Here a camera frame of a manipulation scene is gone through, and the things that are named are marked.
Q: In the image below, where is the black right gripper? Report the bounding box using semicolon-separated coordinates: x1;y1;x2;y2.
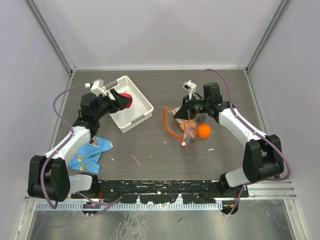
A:
174;94;210;121

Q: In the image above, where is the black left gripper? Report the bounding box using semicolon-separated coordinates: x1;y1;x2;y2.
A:
93;88;130;120

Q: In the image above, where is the fake red apple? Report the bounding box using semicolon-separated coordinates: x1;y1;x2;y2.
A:
120;92;133;109

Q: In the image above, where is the clear zip top bag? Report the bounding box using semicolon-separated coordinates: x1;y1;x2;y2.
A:
163;106;214;147

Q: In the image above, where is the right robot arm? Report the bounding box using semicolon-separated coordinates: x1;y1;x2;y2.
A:
173;81;285;197

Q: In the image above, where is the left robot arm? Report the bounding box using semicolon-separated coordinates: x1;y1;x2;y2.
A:
27;89;133;204

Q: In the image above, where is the fake peach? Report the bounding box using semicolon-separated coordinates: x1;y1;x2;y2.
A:
179;120;198;140

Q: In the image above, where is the fake orange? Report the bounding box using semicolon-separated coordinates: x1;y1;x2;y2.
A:
196;123;213;139

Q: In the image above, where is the white perforated plastic basket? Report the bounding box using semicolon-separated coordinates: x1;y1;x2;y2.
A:
103;75;154;134

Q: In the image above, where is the blue patterned cloth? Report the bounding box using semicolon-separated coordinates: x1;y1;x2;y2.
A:
68;136;113;174

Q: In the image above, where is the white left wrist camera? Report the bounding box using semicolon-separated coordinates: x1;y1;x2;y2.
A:
84;79;108;97

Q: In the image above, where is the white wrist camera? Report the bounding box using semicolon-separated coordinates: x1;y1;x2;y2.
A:
84;79;108;97
182;80;197;100

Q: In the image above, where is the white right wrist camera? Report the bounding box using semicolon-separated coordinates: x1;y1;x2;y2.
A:
182;80;197;100

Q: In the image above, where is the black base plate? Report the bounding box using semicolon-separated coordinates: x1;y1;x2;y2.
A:
83;180;249;204

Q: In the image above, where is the blue slotted cable duct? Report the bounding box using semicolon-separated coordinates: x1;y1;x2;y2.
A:
35;201;223;211

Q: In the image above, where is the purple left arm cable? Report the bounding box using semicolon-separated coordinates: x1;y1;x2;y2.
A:
39;83;123;216

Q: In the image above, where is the aluminium frame rail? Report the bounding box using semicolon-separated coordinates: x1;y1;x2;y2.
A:
24;179;297;202

